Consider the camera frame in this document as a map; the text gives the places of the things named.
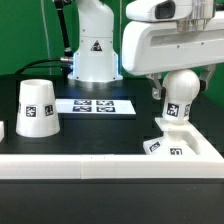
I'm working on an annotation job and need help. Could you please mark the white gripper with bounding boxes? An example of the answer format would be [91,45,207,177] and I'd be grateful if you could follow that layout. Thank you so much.
[122,13,224,100]

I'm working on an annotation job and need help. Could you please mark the white lamp bulb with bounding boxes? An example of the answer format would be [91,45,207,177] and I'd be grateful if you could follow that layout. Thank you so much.
[162,69,200,124]

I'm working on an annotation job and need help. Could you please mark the white lamp base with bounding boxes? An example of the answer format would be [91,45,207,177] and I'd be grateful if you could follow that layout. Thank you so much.
[142,116,198,157]

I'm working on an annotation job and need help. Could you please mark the white lamp shade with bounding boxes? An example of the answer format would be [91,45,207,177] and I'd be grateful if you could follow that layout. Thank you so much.
[16,79,60,138]

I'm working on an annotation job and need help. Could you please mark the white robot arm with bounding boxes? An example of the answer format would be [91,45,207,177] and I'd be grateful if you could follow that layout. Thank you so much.
[71,0,224,99]

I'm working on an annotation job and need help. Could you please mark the white fiducial marker sheet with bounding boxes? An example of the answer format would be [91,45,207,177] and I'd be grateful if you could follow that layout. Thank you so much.
[56,99,135,115]

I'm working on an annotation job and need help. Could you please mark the white border wall frame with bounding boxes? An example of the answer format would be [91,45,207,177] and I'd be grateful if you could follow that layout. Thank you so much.
[0,123,224,180]

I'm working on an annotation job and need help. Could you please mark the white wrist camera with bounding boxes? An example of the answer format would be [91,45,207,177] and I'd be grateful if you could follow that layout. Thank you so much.
[126,0,193,22]

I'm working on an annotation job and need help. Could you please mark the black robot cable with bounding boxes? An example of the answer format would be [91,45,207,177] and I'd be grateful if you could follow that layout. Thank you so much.
[14,0,75,76]

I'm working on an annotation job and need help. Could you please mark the white left wall piece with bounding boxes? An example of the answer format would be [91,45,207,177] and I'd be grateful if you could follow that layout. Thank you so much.
[0,121,4,142]

